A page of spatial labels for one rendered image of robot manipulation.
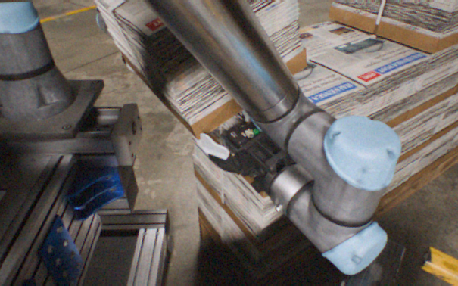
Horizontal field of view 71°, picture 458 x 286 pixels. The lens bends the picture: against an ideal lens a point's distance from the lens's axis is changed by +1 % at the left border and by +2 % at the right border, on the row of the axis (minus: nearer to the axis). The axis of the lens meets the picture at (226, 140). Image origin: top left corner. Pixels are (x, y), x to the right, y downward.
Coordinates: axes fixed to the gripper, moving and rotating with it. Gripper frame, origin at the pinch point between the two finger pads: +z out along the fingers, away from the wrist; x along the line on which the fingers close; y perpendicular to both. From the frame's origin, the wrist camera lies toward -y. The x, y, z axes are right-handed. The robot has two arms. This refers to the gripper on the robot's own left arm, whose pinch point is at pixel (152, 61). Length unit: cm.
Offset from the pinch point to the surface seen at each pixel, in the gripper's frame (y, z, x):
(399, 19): -15, 29, 64
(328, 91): -8.2, 38.8, 25.4
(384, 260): -2, 71, 2
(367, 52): -17, 30, 50
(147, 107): -89, -107, 1
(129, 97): -87, -127, -5
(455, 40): -22, 42, 72
